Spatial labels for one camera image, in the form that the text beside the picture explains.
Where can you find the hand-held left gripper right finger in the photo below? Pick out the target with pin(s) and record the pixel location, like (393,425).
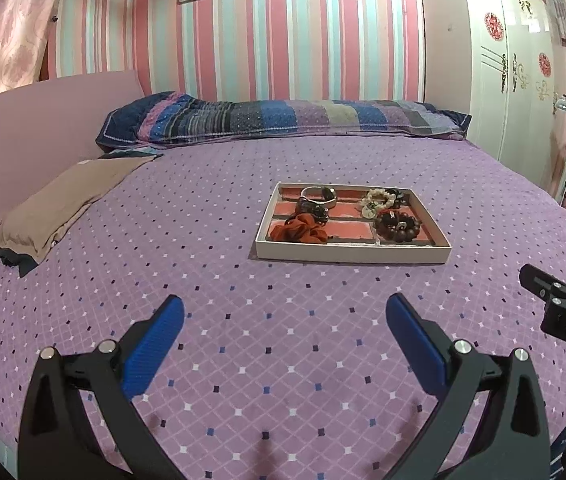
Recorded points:
(415,345)

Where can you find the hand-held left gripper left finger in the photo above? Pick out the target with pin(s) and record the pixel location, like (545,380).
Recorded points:
(155,345)

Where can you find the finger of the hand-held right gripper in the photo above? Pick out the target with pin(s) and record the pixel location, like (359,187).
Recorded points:
(548,287)

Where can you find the white tray with brick lining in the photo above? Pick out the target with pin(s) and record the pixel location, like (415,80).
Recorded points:
(353,255)

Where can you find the orange scrunchie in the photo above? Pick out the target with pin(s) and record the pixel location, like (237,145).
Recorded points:
(298,230)

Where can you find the black hair clip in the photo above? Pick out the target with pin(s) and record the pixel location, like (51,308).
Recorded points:
(403,196)

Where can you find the dark cloth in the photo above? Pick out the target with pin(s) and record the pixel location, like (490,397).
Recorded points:
(18,262)

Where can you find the beige folded cloth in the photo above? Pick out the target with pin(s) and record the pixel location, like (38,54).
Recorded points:
(63,200)

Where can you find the white ornate wardrobe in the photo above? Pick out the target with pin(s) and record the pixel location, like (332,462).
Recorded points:
(513,110)

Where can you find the silver bangle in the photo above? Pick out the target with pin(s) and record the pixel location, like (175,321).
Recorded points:
(319,196)

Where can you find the pink headboard cushion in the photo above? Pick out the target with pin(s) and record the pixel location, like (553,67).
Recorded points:
(23,135)

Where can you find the long patchwork pillow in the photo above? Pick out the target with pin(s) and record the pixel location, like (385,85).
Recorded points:
(263,120)

